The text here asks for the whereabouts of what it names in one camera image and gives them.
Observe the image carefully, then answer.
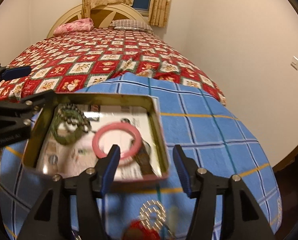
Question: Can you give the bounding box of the brown wooden bead bracelet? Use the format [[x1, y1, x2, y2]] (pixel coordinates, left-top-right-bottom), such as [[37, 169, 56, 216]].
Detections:
[[57, 103, 93, 134]]

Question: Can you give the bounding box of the red knot charm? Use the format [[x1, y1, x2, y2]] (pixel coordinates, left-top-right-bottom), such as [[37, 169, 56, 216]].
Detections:
[[121, 220, 161, 240]]

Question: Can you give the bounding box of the gold ball chain necklace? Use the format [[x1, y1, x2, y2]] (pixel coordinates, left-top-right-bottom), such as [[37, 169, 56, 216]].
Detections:
[[139, 199, 168, 230]]

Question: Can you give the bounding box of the pink bangle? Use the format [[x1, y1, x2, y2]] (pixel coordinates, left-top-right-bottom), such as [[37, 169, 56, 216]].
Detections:
[[92, 122, 142, 166]]

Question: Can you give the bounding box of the pink metal tin box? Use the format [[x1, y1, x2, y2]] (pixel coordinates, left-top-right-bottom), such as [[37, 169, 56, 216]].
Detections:
[[22, 93, 169, 184]]

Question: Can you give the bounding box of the red patterned bed quilt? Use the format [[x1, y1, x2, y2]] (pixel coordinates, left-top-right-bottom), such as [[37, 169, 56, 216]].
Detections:
[[0, 29, 226, 103]]

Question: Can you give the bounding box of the blue plaid towel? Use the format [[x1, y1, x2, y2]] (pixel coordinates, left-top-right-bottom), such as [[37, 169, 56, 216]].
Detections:
[[0, 73, 282, 239]]

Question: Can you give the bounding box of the pink folded blanket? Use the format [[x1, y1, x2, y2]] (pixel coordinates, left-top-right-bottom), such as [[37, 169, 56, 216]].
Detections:
[[53, 18, 94, 36]]

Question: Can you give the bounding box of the dark watch in tin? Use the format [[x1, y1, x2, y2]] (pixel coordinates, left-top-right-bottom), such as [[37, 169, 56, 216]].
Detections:
[[132, 140, 155, 176]]

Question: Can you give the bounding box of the paper leaflet in tin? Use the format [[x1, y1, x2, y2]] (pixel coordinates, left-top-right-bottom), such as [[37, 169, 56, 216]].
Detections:
[[36, 104, 157, 181]]

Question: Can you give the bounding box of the cream wooden headboard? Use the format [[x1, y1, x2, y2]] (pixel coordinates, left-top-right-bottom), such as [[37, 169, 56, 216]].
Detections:
[[46, 4, 148, 38]]

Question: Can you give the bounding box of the striped pillow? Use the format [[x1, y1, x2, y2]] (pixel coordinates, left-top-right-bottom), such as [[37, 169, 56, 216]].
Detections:
[[110, 19, 153, 31]]

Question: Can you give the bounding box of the right beige curtain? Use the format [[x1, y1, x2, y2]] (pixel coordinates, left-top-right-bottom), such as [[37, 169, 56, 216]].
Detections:
[[148, 0, 171, 28]]

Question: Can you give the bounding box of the white wall switch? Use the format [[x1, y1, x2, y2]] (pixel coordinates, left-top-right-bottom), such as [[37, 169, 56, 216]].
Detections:
[[291, 56, 298, 70]]

